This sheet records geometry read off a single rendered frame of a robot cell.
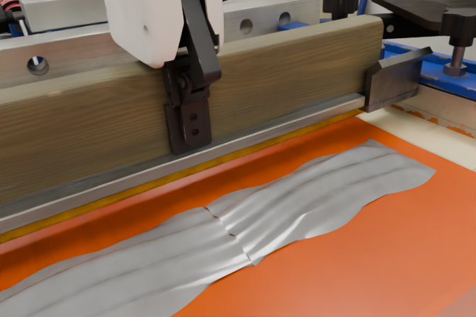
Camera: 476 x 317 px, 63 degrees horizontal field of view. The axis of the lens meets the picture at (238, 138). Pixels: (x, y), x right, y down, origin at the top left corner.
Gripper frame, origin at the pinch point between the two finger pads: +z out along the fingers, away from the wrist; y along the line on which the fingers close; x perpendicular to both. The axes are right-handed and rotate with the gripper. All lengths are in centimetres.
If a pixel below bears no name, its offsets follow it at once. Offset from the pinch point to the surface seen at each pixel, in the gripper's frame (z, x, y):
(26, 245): 5.9, -12.4, 0.7
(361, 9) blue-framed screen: 41, 192, -157
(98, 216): 5.9, -7.5, 0.5
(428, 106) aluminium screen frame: 4.7, 24.8, 4.5
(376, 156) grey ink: 5.8, 14.9, 6.8
